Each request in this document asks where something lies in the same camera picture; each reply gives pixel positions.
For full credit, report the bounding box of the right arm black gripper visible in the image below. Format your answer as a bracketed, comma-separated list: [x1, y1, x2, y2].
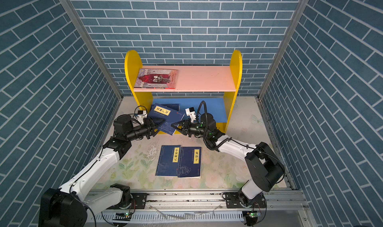
[172, 119, 210, 138]

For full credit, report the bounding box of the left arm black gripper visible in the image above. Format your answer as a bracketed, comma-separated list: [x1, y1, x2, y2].
[125, 117, 165, 143]

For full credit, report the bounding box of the blue book yellow label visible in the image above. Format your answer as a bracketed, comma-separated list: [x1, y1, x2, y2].
[162, 103, 180, 111]

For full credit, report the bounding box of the blue book underneath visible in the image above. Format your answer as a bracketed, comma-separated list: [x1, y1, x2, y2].
[178, 146, 201, 178]

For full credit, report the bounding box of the illustrated red grey book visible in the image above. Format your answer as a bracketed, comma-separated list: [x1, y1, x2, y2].
[134, 68, 178, 89]

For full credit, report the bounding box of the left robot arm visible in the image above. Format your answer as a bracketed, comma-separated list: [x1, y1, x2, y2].
[38, 114, 165, 227]

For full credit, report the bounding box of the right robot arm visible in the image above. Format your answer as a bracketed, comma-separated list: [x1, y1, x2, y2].
[171, 113, 285, 207]

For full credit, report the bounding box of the yellow wooden bookshelf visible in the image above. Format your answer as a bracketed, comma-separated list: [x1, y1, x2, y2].
[124, 50, 243, 133]

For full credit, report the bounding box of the floral table mat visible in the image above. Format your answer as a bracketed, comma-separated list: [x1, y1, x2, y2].
[93, 96, 271, 190]

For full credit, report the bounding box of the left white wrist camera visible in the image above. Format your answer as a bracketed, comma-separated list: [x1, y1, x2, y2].
[133, 105, 148, 125]

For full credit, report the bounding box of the black corrugated cable right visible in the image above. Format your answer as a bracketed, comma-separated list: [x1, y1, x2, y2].
[195, 100, 232, 151]

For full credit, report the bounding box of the aluminium front rail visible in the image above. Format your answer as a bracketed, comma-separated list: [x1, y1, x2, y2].
[85, 189, 315, 227]

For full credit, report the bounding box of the aluminium corner post left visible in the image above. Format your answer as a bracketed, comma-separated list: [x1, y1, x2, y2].
[59, 0, 123, 101]

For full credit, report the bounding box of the aluminium corner post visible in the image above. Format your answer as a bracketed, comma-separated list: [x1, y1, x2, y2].
[59, 0, 123, 101]
[258, 0, 309, 100]

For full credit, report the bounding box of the aluminium corner post right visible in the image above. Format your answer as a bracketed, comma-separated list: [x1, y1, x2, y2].
[258, 0, 309, 100]

